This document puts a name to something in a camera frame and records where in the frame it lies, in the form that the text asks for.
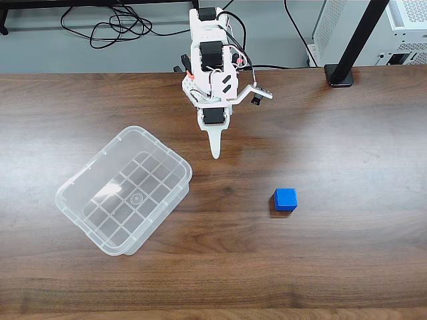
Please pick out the blue cube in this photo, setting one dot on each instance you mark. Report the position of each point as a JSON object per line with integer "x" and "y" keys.
{"x": 286, "y": 199}

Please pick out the black orange table clamp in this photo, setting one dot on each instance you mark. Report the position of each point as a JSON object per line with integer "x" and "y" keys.
{"x": 184, "y": 61}

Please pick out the clear plastic container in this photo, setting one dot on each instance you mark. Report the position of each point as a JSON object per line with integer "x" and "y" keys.
{"x": 100, "y": 213}

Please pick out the black pole stand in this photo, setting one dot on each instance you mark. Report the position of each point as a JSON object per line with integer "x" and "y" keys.
{"x": 358, "y": 36}

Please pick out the white perforated computer case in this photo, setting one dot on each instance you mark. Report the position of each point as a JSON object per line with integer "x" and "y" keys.
{"x": 405, "y": 33}

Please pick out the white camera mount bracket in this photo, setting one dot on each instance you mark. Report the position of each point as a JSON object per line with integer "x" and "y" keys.
{"x": 245, "y": 93}

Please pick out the small black camera board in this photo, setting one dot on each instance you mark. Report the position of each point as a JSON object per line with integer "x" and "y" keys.
{"x": 262, "y": 92}

